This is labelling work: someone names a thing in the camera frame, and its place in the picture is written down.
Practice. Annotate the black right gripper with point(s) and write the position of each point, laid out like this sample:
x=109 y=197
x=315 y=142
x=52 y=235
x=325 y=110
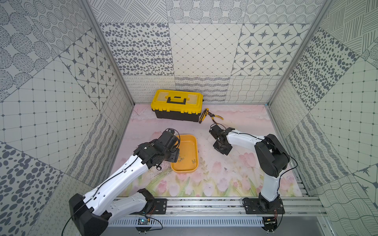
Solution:
x=226 y=152

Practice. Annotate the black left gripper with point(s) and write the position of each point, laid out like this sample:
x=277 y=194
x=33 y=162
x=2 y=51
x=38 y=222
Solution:
x=173 y=155

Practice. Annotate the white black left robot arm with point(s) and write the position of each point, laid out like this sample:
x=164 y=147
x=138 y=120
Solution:
x=143 y=158

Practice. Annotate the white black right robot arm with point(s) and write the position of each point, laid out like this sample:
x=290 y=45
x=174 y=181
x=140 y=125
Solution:
x=273 y=158

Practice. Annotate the yellow plastic storage tray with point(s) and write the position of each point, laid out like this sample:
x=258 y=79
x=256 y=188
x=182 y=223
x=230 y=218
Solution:
x=188 y=160

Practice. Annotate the black right controller box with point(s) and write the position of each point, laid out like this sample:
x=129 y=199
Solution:
x=270 y=224

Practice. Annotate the black yellow toolbox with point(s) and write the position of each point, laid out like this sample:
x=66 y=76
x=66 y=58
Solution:
x=177 y=105

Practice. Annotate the green circuit board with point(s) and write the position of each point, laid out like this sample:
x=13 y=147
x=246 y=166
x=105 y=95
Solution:
x=143 y=222

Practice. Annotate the yellow handled pliers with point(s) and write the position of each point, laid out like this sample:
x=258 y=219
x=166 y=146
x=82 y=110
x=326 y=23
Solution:
x=207 y=113

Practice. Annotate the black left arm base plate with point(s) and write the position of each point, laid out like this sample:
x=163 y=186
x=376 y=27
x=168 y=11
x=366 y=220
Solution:
x=150 y=205

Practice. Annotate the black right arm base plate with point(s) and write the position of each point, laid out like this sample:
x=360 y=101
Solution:
x=261 y=205

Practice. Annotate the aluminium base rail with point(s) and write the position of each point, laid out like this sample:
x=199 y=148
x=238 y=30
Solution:
x=210 y=207

